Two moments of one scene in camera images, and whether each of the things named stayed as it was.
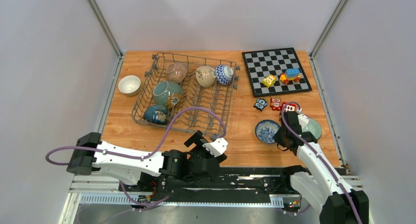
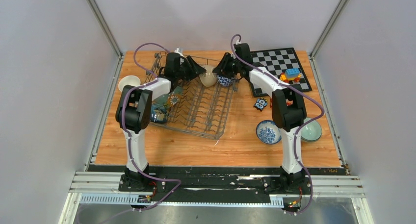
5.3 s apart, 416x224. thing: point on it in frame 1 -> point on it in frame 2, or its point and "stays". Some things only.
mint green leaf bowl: x=313 y=127 stays
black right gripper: x=278 y=138 -> x=221 y=69
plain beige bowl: x=129 y=85 stays
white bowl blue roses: x=265 y=130 stays
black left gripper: x=199 y=140 -> x=197 y=70
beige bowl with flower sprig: x=205 y=76 stays
